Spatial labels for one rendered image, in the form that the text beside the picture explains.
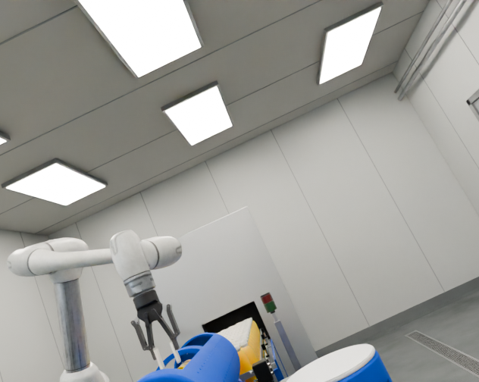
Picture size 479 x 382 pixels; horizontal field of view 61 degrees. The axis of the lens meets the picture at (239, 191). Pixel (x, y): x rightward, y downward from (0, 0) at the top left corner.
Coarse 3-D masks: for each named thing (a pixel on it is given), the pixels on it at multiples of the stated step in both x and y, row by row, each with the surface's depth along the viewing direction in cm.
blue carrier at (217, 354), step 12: (204, 336) 185; (216, 336) 178; (180, 348) 179; (192, 348) 141; (204, 348) 144; (216, 348) 152; (228, 348) 168; (168, 360) 140; (192, 360) 121; (204, 360) 126; (216, 360) 135; (228, 360) 150; (156, 372) 104; (168, 372) 103; (180, 372) 104; (192, 372) 107; (204, 372) 113; (216, 372) 122; (228, 372) 137
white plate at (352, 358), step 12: (348, 348) 125; (360, 348) 119; (372, 348) 113; (324, 360) 124; (336, 360) 118; (348, 360) 113; (360, 360) 107; (300, 372) 123; (312, 372) 117; (324, 372) 111; (336, 372) 107; (348, 372) 103
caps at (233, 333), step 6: (240, 324) 316; (246, 324) 290; (222, 330) 343; (228, 330) 319; (234, 330) 295; (240, 330) 271; (246, 330) 253; (228, 336) 277; (234, 336) 253; (240, 336) 235; (246, 336) 229; (234, 342) 228
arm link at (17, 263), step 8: (32, 248) 158; (40, 248) 161; (48, 248) 164; (16, 256) 156; (24, 256) 154; (8, 264) 159; (16, 264) 155; (24, 264) 153; (16, 272) 157; (24, 272) 154
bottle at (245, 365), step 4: (240, 352) 197; (244, 352) 198; (240, 356) 196; (244, 356) 196; (240, 360) 195; (244, 360) 195; (248, 360) 197; (240, 364) 195; (244, 364) 195; (248, 364) 196; (240, 368) 195; (244, 368) 194; (248, 368) 195; (240, 372) 195; (244, 372) 194; (248, 380) 193; (252, 380) 193
